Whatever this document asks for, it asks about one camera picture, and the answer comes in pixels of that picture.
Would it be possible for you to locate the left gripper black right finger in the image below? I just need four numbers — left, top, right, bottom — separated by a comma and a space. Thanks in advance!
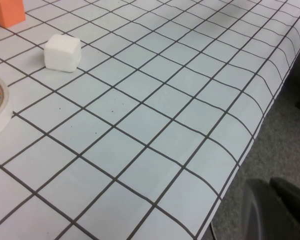
269, 176, 300, 238

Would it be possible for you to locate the white tape roll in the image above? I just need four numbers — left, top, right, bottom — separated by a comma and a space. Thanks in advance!
0, 73, 14, 140

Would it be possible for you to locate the orange foam cube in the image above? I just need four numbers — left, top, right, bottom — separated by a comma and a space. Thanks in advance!
0, 0, 26, 28

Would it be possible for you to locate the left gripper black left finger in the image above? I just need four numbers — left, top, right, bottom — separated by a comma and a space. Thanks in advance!
239, 178, 300, 240

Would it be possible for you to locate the grid pattern tablecloth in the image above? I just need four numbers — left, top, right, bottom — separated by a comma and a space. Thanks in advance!
0, 0, 300, 240

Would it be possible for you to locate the white foam cube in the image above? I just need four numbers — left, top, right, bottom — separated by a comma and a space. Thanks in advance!
44, 34, 82, 73

